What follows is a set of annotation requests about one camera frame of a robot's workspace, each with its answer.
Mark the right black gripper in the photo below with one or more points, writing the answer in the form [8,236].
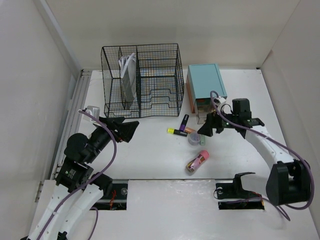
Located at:
[212,121]

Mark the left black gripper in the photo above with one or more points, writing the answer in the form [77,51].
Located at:
[126,129]

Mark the clear drawer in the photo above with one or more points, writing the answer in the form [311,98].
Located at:
[203,106]

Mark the clear jar of pins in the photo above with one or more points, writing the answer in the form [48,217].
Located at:
[194,138]

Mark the grey booklet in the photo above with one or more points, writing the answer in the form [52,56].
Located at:
[128,67]

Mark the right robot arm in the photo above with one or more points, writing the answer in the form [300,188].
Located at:
[290,181]

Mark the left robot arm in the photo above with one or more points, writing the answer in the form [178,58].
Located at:
[77,187]

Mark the green highlighter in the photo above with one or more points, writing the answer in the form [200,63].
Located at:
[202,140]

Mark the orange highlighter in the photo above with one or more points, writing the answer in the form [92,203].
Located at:
[189,130]

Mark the purple highlighter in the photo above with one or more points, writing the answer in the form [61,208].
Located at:
[184,123]

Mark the pink capped clear tube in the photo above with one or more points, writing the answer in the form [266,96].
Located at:
[194,164]

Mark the yellow highlighter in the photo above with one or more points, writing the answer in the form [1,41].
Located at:
[177,132]

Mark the teal drawer box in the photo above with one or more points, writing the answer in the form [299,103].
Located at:
[201,80]

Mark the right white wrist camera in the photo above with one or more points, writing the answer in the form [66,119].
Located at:
[219,101]

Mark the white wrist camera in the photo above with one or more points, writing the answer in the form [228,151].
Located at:
[93,111]
[219,101]

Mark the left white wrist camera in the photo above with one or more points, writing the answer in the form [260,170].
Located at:
[93,111]

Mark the black wire mesh organizer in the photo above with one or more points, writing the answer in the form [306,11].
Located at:
[159,80]

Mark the aluminium rail frame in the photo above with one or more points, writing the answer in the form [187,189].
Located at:
[77,93]

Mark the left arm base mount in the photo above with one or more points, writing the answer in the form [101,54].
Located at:
[117,199]

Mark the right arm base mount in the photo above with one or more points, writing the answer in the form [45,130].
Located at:
[232,196]

